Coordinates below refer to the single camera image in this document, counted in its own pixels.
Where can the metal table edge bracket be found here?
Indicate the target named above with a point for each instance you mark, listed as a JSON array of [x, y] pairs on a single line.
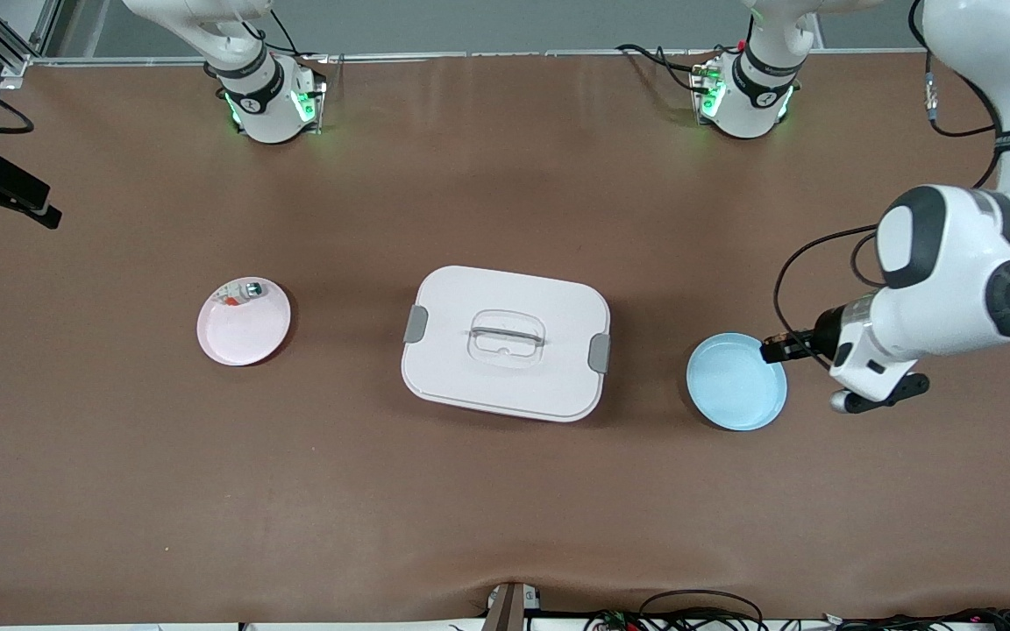
[[509, 609]]

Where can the grey box latch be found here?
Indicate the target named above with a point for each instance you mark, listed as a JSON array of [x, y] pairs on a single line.
[[416, 324], [599, 353]]

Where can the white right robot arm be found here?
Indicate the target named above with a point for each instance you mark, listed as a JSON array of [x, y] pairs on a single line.
[[264, 105]]

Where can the light blue round plate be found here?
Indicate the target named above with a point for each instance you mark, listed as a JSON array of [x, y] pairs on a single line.
[[733, 386]]

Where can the small white green toy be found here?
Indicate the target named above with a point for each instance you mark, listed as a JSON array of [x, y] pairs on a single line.
[[238, 294]]

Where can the brown table mat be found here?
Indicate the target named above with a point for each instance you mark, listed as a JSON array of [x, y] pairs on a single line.
[[505, 491]]

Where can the pink round plate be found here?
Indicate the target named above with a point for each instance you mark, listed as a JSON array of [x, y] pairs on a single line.
[[242, 337]]

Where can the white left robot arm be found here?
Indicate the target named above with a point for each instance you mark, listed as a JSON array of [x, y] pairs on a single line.
[[943, 289]]

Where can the white lidded storage box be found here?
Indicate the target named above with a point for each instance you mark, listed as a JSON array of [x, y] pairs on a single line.
[[549, 298]]

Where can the aluminium frame post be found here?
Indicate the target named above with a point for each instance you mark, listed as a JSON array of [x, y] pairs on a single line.
[[10, 63]]

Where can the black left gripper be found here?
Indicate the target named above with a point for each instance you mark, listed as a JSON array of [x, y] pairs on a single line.
[[822, 335]]

